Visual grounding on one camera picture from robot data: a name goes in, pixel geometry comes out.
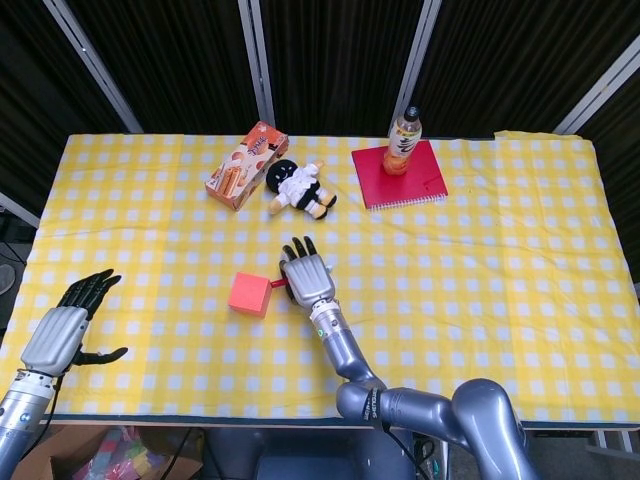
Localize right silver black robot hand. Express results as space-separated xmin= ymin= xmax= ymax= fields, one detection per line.
xmin=278 ymin=235 xmax=337 ymax=307

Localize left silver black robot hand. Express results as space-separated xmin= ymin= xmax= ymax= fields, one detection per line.
xmin=19 ymin=268 xmax=129 ymax=379

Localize red and green marker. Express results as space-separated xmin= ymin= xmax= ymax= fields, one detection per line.
xmin=269 ymin=265 xmax=335 ymax=290

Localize orange sticky note block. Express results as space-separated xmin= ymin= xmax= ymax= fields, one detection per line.
xmin=227 ymin=271 xmax=274 ymax=319

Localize yellow white checkered tablecloth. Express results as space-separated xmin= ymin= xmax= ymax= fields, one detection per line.
xmin=0 ymin=129 xmax=640 ymax=424

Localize black white plush doll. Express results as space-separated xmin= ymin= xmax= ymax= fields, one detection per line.
xmin=264 ymin=158 xmax=338 ymax=220

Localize brown cardboard box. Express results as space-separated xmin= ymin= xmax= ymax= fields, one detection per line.
xmin=12 ymin=425 xmax=204 ymax=480

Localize red spiral notebook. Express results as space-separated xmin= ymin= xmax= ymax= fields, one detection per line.
xmin=350 ymin=139 xmax=450 ymax=212

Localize orange snack box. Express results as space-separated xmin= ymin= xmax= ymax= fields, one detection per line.
xmin=204 ymin=121 xmax=291 ymax=212

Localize colourful foam blocks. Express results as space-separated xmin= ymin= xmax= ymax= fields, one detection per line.
xmin=74 ymin=427 xmax=166 ymax=480

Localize orange tea drink bottle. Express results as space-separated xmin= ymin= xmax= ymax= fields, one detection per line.
xmin=382 ymin=105 xmax=424 ymax=177

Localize blue grey chair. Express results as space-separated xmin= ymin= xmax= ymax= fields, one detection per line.
xmin=204 ymin=428 xmax=416 ymax=480

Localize aluminium frame rail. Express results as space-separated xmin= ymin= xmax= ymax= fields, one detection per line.
xmin=0 ymin=192 xmax=41 ymax=229

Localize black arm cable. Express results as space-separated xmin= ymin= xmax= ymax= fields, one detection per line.
xmin=379 ymin=424 xmax=432 ymax=480

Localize aluminium frame post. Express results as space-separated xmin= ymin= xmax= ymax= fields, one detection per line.
xmin=553 ymin=49 xmax=640 ymax=135
xmin=42 ymin=0 xmax=144 ymax=134
xmin=237 ymin=0 xmax=277 ymax=137
xmin=393 ymin=0 xmax=444 ymax=129

